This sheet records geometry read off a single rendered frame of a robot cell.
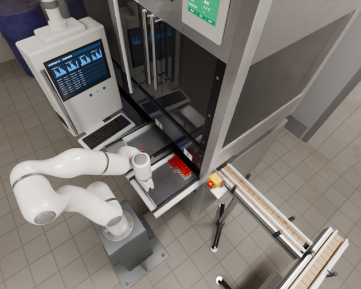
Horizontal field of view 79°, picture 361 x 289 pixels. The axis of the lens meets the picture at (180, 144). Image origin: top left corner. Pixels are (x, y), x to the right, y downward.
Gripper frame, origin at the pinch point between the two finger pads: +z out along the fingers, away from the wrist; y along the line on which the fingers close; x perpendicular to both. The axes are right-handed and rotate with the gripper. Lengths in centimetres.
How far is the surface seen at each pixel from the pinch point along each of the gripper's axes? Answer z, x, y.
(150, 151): 22.1, -23.2, 33.0
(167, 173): 22.1, -21.9, 10.2
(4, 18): 21, 15, 301
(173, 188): 22.1, -19.0, -1.9
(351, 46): -14, -221, 0
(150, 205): 22.3, 0.1, -2.5
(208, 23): -81, -36, 5
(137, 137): 22, -22, 50
